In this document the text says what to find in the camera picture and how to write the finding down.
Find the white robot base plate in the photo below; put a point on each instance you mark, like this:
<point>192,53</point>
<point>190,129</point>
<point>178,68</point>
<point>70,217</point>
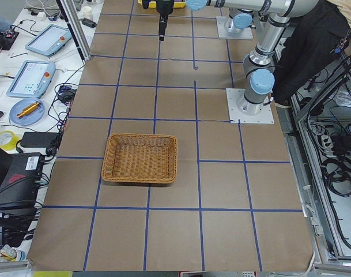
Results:
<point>250,115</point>

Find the blue teach pendant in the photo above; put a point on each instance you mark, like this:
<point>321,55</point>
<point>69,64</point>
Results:
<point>32,80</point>
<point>49,41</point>

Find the blue plate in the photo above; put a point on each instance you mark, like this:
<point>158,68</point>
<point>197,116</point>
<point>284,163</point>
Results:
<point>29,119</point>

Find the yellow bin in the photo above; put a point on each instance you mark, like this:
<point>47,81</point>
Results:
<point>177,4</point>

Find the person in black clothes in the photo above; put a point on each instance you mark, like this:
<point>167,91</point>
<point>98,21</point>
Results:
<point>317,41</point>

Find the white paper cup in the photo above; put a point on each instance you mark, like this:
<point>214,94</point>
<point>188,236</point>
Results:
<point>87,12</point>

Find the black power adapter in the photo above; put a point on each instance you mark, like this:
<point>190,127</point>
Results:
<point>38,139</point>

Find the yellow tape roll on desk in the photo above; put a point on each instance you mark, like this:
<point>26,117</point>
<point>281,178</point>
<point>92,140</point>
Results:
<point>8,140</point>

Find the aluminium frame post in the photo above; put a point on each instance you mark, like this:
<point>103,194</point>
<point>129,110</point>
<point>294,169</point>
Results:
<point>69,13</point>

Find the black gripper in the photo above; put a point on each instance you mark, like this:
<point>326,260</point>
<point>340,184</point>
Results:
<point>163,6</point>

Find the brown wicker basket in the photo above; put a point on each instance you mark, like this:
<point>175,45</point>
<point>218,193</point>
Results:
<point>140,158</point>

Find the black computer box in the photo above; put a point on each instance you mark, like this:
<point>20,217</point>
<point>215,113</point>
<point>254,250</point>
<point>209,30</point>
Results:
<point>18,176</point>

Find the lower blue teach pendant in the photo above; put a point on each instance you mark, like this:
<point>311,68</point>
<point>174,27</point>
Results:
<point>32,80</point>

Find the brass cylinder part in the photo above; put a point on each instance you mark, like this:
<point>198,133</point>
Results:
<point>29,110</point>

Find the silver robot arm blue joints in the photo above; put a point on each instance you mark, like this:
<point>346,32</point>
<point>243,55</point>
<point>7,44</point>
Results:
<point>260,79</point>

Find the upper blue teach pendant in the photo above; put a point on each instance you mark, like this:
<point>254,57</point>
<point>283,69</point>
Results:
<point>49,41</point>

